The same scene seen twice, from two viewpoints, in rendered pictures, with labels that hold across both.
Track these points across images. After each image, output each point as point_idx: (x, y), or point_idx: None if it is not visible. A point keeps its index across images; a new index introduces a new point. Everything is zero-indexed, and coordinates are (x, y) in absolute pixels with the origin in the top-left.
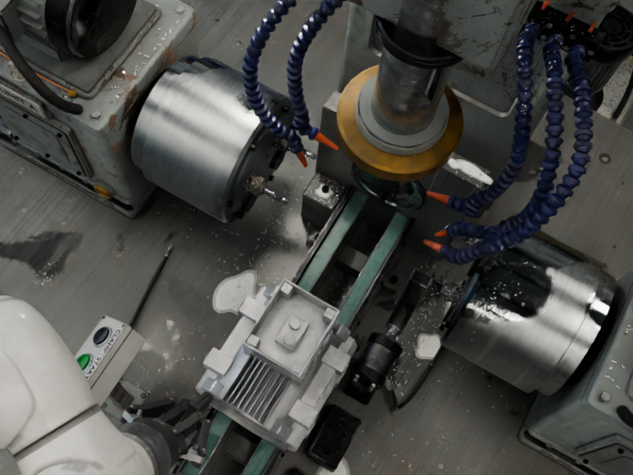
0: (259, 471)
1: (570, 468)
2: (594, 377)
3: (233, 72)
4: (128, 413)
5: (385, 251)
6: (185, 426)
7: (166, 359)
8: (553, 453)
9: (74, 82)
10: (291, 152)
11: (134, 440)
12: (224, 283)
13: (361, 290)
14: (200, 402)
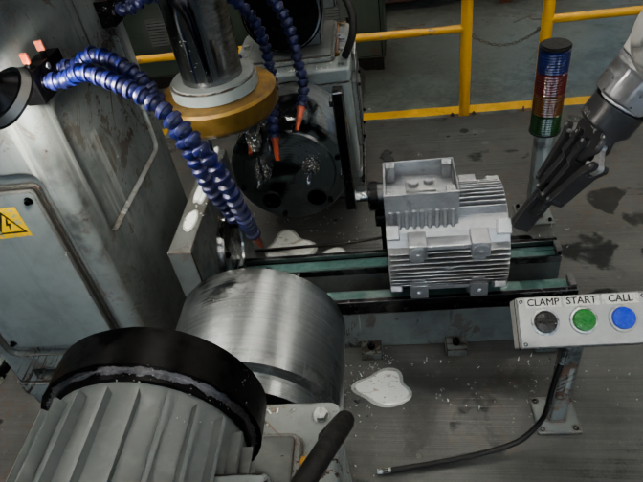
0: (517, 249)
1: (365, 169)
2: (330, 76)
3: None
4: (598, 163)
5: (284, 266)
6: (563, 147)
7: (488, 406)
8: (364, 172)
9: (287, 463)
10: (259, 235)
11: (626, 50)
12: (380, 403)
13: (329, 263)
14: (527, 201)
